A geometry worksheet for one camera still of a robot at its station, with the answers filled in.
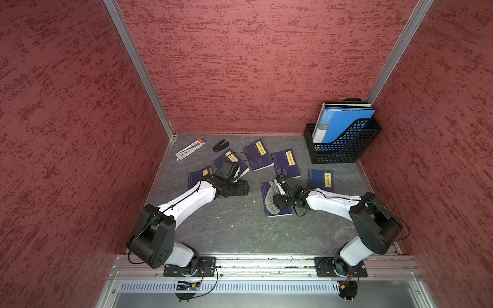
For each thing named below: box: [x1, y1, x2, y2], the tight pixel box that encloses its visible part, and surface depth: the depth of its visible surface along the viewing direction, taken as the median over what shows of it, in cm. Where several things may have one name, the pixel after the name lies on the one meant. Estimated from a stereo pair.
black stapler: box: [212, 138, 230, 153], surface depth 116 cm
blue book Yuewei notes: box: [270, 148, 302, 180], surface depth 109 cm
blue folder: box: [312, 107, 376, 144], surface depth 96 cm
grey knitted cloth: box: [265, 180, 282, 215], surface depth 92 cm
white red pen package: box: [175, 138, 208, 162], surface depth 116 cm
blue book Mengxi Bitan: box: [307, 168, 334, 192], surface depth 102 cm
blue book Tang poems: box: [242, 137, 275, 172], surface depth 112 cm
